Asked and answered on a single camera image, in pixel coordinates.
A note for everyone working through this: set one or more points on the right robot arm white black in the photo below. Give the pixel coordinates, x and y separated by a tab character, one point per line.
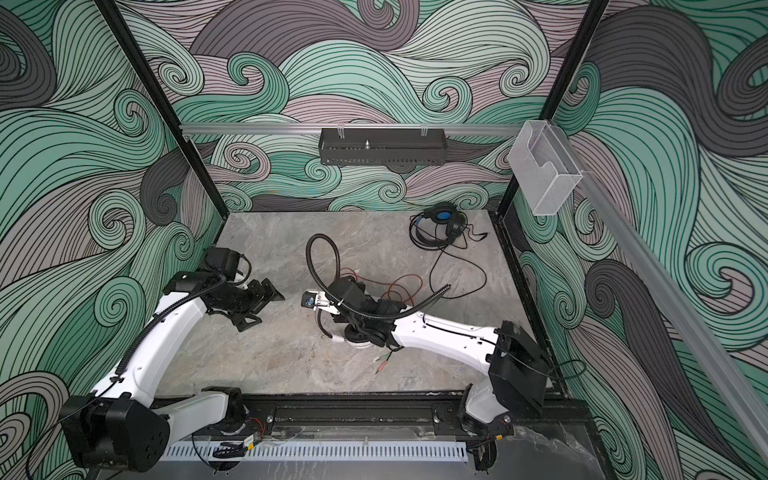
516	368

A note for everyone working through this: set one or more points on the aluminium rail wall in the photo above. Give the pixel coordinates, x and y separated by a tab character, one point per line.
737	392
276	128

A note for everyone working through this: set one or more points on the black blue headphones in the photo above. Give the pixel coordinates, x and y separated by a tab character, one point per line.
443	214

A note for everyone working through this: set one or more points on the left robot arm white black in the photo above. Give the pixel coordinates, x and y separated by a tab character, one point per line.
116	426

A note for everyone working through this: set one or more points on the white black headphones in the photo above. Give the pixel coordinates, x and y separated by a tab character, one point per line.
349	336

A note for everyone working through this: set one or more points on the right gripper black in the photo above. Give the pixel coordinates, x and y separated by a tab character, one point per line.
342	314

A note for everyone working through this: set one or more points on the clear plastic wall bin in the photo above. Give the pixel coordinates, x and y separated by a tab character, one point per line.
545	165

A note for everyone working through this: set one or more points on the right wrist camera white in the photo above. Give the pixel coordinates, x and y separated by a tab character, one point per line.
318	300

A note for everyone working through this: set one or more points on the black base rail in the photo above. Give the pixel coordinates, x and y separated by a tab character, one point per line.
441	412

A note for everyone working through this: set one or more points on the aluminium rail back wall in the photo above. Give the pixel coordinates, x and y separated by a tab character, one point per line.
276	128

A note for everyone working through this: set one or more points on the white slotted cable duct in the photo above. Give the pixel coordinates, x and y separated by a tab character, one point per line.
315	451

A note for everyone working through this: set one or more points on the black perforated metal tray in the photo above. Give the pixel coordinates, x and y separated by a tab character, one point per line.
401	148

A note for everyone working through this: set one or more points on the aluminium rail right wall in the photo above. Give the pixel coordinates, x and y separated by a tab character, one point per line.
737	392

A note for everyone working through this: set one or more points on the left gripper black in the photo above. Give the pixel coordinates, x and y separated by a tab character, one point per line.
270	292

